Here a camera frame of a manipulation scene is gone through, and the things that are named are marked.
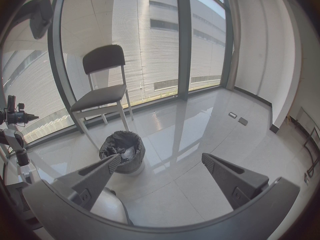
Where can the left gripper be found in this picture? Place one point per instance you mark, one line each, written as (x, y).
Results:
(13, 117)

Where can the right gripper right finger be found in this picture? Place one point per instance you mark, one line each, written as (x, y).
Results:
(230, 180)

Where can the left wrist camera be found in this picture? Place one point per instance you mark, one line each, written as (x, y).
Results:
(11, 102)

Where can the window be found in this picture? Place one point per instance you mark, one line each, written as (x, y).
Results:
(182, 46)

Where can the grey and white chair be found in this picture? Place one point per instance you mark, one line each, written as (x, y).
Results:
(100, 96)

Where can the white trash bin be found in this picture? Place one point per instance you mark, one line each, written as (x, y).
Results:
(140, 169)

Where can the black metal rack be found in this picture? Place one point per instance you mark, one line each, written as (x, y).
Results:
(310, 170)

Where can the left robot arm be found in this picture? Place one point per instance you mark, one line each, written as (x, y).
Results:
(15, 137)

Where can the black plastic bag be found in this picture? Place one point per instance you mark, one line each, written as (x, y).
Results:
(111, 140)

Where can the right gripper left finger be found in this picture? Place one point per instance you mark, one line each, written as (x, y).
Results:
(97, 180)

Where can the crumpled white paper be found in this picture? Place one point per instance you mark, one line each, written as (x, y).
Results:
(128, 153)

